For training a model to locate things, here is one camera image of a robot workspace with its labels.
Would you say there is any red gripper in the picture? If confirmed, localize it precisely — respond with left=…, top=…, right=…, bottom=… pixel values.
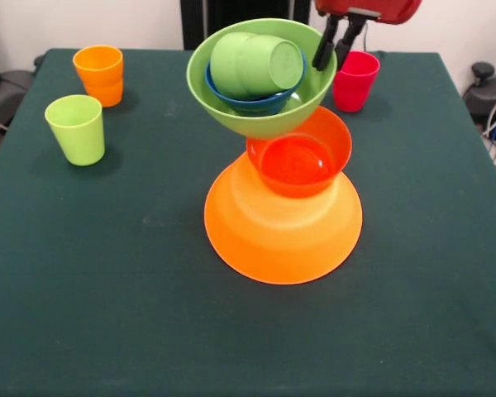
left=312, top=0, right=423, bottom=72

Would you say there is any small red-orange bowl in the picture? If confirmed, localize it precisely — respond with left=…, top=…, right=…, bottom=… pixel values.
left=246, top=105, right=354, bottom=199

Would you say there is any blue bowl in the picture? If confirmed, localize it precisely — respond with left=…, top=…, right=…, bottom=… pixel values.
left=204, top=51, right=308, bottom=117

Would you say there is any large light green bowl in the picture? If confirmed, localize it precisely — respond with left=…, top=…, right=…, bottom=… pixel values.
left=185, top=17, right=339, bottom=141

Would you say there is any large orange bowl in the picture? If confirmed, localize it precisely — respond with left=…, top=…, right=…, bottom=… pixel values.
left=203, top=152, right=364, bottom=285

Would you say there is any red cup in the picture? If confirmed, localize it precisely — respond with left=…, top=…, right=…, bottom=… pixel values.
left=331, top=50, right=382, bottom=113

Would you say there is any orange cup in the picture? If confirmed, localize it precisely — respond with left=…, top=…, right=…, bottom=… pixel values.
left=72, top=45, right=125, bottom=108

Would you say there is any lime green cup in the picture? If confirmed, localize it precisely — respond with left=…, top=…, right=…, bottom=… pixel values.
left=44, top=93, right=107, bottom=167

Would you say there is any dark green tablecloth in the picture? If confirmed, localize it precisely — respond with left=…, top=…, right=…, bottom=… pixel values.
left=0, top=48, right=496, bottom=397

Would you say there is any black hanging cable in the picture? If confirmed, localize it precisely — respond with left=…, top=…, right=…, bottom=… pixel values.
left=357, top=22, right=371, bottom=53

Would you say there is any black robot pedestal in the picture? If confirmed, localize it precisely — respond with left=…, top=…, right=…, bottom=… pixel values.
left=180, top=0, right=311, bottom=51

